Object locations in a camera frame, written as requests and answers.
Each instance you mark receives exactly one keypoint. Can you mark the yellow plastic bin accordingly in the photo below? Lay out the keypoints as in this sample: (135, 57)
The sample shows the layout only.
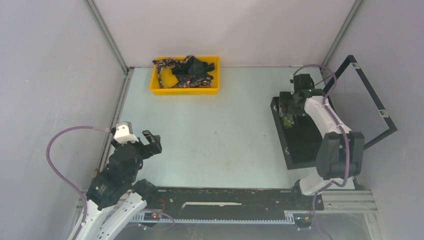
(169, 79)

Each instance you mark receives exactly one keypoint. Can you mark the dark green tie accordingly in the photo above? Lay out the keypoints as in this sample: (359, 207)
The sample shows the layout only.
(193, 66)

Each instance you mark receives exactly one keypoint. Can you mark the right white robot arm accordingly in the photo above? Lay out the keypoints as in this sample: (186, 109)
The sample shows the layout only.
(340, 156)

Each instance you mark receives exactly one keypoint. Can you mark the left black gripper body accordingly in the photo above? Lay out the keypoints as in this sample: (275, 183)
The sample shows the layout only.
(142, 154)

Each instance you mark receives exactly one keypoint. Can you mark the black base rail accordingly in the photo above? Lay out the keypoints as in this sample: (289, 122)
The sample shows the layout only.
(232, 204)

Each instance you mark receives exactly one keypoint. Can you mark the black storage box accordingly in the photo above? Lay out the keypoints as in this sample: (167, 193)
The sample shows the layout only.
(301, 143)

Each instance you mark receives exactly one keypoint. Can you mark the black pink floral tie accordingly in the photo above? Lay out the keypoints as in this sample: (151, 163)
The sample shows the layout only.
(183, 81)

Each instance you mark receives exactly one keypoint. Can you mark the black box lid frame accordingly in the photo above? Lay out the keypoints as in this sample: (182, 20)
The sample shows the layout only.
(357, 103)

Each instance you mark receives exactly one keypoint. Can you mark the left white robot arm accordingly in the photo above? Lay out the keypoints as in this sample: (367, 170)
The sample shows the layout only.
(114, 195)

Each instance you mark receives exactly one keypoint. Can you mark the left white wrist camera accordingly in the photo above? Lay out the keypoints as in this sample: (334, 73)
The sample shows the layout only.
(124, 133)

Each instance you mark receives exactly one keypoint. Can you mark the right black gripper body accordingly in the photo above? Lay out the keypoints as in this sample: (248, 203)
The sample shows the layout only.
(297, 108)

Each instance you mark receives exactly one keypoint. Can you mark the navy gold floral tie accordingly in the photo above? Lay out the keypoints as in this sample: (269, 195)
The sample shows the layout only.
(288, 121)

